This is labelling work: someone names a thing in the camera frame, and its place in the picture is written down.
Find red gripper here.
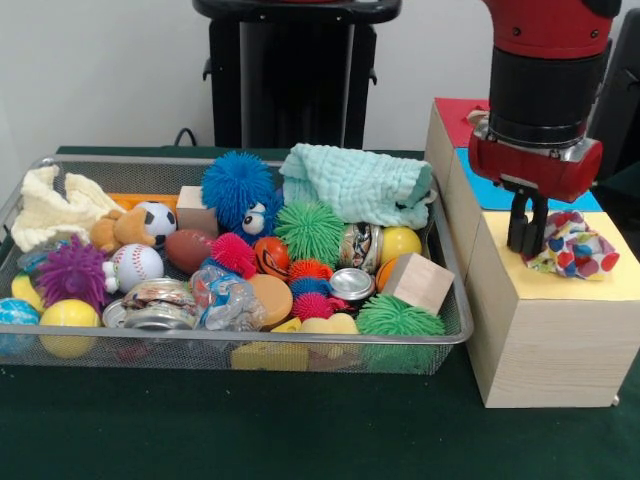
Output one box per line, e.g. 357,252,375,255
467,119,605,257

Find white cloth with colourful spots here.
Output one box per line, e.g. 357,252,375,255
522,209,621,281

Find mint green waffle cloth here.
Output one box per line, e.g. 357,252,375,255
278,142,435,230

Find green spiky rubber ball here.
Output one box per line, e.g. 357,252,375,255
355,294,447,374
274,201,347,269

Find wooden box with three holes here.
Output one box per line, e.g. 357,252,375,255
423,97,640,409

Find shallow metal mesh bin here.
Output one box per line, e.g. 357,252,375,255
0,154,474,376

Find plain wooden cube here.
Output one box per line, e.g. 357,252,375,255
384,253,456,317

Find blue spiky toy with eyes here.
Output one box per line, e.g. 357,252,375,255
201,150,286,239

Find dark green table cloth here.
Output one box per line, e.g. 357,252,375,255
0,144,640,480

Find white baseball with red stitching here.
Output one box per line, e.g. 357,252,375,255
110,243,165,294

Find purple spiky rubber ball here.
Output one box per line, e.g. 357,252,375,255
35,234,111,309

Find yellow foam ball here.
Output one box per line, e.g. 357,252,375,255
39,298,101,360

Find cream waffle cloth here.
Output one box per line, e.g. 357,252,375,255
10,164,126,254

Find light blue patterned ball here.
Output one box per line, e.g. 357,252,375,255
0,297,42,356

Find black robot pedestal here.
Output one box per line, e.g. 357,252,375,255
192,0,404,151

